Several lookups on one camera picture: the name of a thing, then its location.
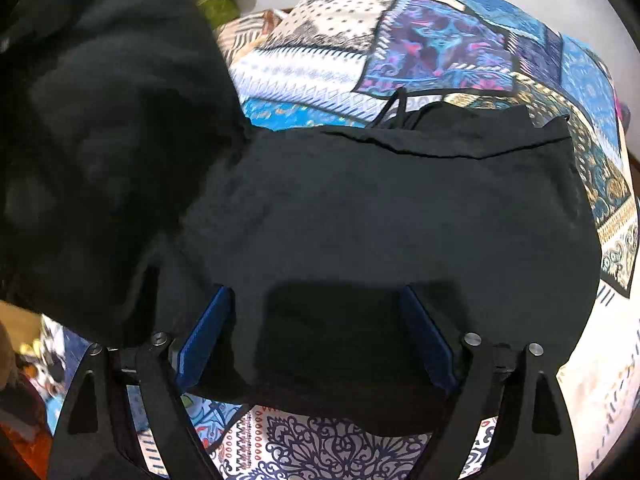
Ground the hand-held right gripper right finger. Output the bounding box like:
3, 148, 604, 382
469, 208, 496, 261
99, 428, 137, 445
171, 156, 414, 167
399, 285, 581, 480

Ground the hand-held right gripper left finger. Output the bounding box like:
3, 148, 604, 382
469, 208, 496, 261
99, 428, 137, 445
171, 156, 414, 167
47, 285, 236, 480

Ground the large black garment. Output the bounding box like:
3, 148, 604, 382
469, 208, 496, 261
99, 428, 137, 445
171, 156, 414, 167
0, 0, 603, 436

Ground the patchwork printed bedspread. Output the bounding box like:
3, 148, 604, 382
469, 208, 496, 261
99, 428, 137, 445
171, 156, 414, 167
40, 0, 640, 480

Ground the green bag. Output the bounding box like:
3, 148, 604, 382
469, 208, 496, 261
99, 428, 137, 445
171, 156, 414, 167
192, 0, 251, 28

